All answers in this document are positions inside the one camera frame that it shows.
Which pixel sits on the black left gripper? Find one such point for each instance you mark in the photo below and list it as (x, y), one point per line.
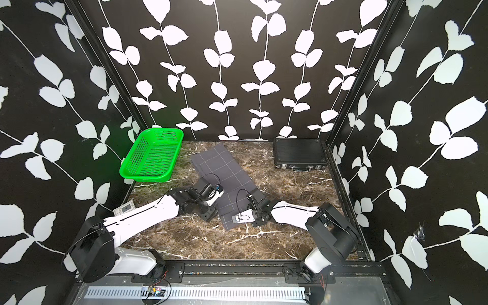
(211, 214)

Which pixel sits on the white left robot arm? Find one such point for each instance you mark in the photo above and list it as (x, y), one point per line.
(97, 249)

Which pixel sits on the green plastic basket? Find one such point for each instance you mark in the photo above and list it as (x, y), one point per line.
(153, 155)

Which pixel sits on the grey checked pillowcase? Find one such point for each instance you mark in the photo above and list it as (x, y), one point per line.
(217, 165)

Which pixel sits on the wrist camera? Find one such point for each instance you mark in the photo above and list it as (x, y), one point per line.
(243, 217)
(217, 192)

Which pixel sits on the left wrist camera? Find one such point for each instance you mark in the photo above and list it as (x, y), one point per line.
(217, 192)

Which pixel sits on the black front mounting rail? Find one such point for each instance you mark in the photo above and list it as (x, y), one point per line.
(228, 268)

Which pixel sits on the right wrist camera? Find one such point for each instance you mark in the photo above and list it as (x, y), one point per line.
(243, 217)

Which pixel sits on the black hard carrying case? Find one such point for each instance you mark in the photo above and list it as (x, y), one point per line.
(300, 155)

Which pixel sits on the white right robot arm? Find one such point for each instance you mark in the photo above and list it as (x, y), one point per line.
(334, 236)

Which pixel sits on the white slotted cable duct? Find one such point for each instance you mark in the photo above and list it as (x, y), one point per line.
(287, 294)

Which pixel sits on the small circuit board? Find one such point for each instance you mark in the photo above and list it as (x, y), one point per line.
(155, 292)

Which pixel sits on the small white digital meter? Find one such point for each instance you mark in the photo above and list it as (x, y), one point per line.
(124, 208)

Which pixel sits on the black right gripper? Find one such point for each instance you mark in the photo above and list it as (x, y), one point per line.
(257, 223)

